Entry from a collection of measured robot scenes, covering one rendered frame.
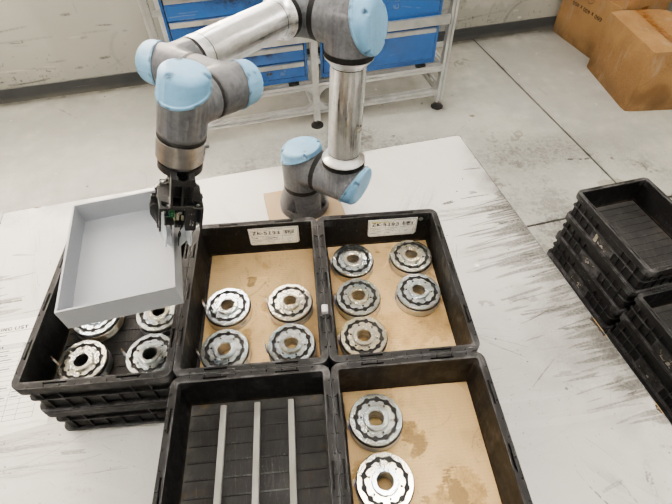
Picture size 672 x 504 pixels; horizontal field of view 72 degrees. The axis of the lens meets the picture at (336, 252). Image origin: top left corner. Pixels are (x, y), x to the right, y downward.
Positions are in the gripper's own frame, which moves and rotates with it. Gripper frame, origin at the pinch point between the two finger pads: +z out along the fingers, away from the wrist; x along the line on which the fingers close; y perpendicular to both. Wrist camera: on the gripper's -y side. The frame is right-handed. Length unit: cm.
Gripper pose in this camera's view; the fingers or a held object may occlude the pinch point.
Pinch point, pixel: (175, 237)
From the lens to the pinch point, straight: 95.0
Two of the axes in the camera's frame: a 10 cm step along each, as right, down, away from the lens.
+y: 3.1, 7.2, -6.2
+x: 9.1, -0.4, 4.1
